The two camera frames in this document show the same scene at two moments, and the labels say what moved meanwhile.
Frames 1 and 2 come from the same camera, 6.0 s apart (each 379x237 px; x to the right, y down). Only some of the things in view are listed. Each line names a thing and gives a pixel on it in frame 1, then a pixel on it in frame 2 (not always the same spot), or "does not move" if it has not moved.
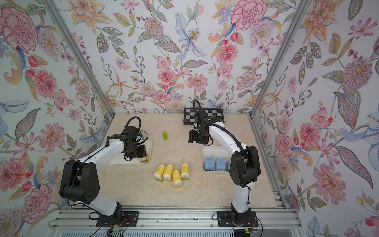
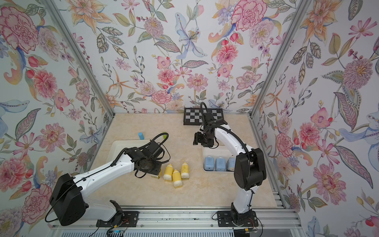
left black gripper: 142,152 to 156,171
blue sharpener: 209,163 does not move
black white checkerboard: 189,116 does not move
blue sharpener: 220,164 does not move
